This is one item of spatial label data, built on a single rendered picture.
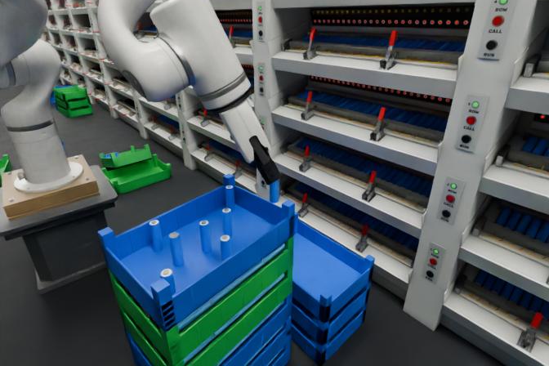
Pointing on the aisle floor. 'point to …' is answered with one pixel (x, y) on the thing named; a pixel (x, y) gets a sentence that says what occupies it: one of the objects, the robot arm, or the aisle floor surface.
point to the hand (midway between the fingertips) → (268, 169)
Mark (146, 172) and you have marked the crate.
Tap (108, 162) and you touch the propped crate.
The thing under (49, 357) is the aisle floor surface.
